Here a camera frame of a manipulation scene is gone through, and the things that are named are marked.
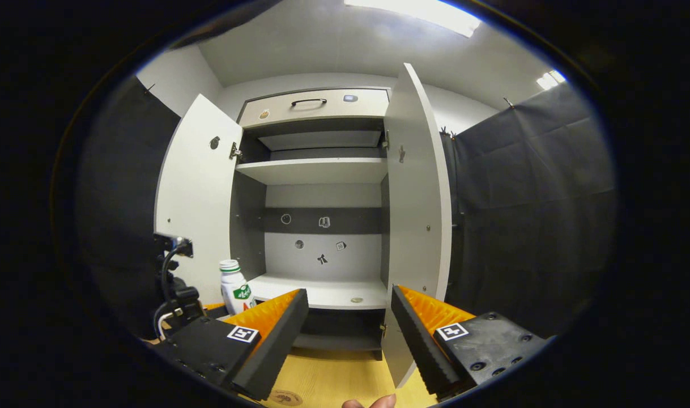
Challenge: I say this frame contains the round brown coaster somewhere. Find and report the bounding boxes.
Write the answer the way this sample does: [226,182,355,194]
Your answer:
[267,389,304,407]

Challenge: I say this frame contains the long ceiling light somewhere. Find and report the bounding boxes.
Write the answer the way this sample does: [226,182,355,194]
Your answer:
[344,0,482,38]

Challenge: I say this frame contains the grey cabinet body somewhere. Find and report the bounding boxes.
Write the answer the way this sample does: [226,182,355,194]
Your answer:
[229,86,392,360]

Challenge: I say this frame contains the black backdrop cloth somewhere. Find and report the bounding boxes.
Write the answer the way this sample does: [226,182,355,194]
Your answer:
[76,76,181,341]
[440,82,616,338]

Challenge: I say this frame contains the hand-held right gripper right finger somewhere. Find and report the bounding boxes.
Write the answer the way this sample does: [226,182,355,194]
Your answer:
[390,285,552,400]

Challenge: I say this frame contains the white bottle with green label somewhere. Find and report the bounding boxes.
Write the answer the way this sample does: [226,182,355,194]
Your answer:
[219,260,257,316]

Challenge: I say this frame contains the grey cabinet door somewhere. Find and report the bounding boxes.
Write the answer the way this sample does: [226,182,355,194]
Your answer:
[381,62,453,389]
[154,93,244,307]

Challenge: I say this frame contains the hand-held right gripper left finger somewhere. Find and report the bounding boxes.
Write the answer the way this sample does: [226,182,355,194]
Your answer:
[152,288,310,402]

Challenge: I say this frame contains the small ceiling light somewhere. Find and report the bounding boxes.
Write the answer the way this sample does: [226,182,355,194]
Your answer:
[536,69,567,90]

